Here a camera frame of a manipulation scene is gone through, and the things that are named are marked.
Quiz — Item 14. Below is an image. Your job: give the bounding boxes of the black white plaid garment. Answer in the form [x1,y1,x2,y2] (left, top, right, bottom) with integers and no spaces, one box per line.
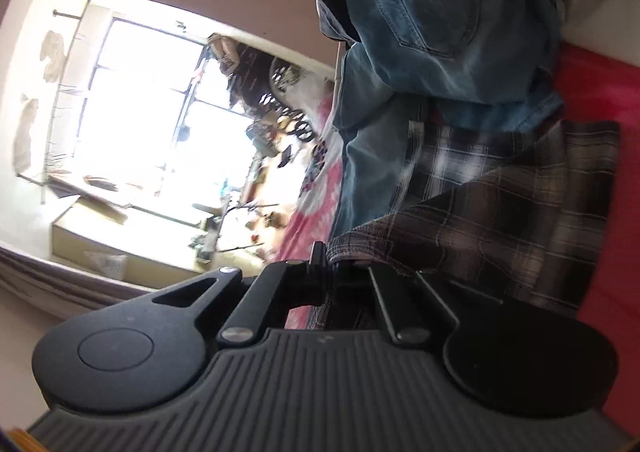
[327,120,620,316]

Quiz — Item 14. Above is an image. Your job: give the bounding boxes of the folding table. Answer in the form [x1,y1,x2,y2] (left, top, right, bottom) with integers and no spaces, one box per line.
[192,196,281,266]

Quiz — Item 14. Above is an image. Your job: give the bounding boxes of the dark blue jeans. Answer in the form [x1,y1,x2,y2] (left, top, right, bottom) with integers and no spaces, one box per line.
[331,44,430,238]

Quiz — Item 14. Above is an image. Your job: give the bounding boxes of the black wheelchair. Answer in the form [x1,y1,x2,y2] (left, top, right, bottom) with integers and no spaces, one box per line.
[207,33,332,143]

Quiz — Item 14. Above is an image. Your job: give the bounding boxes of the grey curtain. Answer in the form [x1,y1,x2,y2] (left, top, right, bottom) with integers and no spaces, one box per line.
[0,245,154,320]

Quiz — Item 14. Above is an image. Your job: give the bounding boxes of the light blue jeans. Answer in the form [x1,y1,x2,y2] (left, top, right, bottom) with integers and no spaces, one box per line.
[318,0,562,131]

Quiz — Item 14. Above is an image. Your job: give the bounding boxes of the pink floral bed blanket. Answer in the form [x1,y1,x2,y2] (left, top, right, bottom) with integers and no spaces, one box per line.
[271,43,640,423]

